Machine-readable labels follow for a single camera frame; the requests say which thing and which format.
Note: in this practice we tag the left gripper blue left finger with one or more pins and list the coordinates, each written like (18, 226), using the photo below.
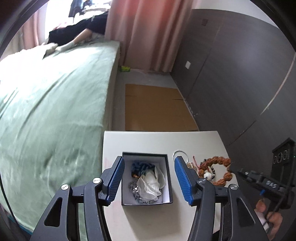
(111, 178)

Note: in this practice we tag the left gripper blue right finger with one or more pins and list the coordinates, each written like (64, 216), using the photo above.
(187, 180)

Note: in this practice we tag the gold leaf brooch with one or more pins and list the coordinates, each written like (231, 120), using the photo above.
(191, 165)

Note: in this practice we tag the black jewelry box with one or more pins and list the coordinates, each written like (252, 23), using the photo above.
(153, 188)

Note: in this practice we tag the operator right hand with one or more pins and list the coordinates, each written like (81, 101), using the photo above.
(274, 218)

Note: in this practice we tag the blue scrunchie in box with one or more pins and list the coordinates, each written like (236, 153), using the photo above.
(140, 168)

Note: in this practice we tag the flattened cardboard sheet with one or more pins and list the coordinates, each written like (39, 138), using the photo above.
(156, 109)

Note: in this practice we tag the green bed sheet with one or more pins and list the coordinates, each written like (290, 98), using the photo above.
(54, 112)

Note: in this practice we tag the small green object on floor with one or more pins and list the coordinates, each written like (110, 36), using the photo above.
(124, 69)

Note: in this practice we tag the person in black clothes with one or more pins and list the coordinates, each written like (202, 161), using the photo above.
(63, 39)

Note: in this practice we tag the pink curtain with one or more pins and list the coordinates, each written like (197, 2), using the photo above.
(149, 32)

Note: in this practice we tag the hanging dark clothes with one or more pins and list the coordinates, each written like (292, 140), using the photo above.
(89, 8)

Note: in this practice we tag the cream bed frame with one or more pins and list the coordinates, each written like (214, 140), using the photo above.
(114, 92)

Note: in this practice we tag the white wall socket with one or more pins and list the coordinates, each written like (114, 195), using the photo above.
(187, 65)

